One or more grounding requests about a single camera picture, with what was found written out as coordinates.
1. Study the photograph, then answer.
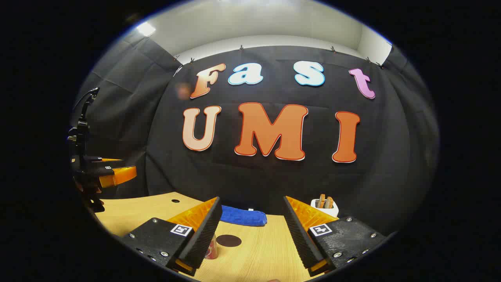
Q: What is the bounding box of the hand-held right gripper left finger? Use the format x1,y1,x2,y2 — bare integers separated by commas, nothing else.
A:
121,197,223,277

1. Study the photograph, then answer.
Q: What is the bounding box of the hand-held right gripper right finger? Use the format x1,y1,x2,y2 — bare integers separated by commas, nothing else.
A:
283,196,388,277

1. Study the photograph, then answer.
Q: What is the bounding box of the silver water bottle pink label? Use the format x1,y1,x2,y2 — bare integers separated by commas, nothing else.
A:
204,234,218,260

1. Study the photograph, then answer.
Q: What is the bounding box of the dark brown round coaster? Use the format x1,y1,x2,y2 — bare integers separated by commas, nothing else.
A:
216,235,242,248

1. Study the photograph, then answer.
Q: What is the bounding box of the white toaster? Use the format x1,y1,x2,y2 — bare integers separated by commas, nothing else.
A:
311,198,339,218

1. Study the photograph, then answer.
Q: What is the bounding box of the blue towel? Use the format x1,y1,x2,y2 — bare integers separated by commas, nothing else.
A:
220,205,268,227

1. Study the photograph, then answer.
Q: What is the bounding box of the ceiling light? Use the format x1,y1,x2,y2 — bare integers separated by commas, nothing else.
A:
136,22,156,38

